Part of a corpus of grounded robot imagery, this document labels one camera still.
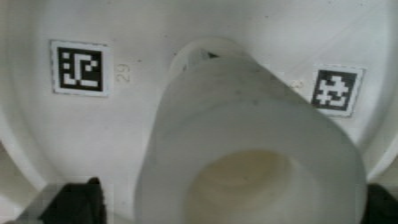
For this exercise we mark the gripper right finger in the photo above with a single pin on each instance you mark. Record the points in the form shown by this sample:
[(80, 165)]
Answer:
[(380, 206)]

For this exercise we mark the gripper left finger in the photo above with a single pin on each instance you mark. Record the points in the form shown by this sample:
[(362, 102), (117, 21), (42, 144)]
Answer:
[(76, 207)]

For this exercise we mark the white cylindrical table leg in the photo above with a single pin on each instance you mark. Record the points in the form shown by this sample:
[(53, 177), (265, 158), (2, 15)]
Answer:
[(250, 161)]

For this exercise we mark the white round table top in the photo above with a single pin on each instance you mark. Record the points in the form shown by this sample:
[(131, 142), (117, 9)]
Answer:
[(94, 51)]

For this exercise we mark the white front rail right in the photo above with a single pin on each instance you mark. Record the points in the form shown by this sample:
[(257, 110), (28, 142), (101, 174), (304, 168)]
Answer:
[(16, 192)]

